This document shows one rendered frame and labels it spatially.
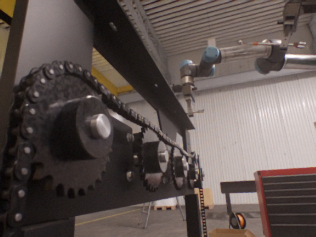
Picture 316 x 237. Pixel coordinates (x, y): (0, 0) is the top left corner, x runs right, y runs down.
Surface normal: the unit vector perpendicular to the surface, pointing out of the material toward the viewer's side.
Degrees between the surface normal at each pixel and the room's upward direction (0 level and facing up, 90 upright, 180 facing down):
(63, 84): 90
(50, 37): 90
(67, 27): 90
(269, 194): 90
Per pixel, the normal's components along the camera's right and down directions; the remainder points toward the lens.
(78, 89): 0.95, -0.13
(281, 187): -0.32, -0.26
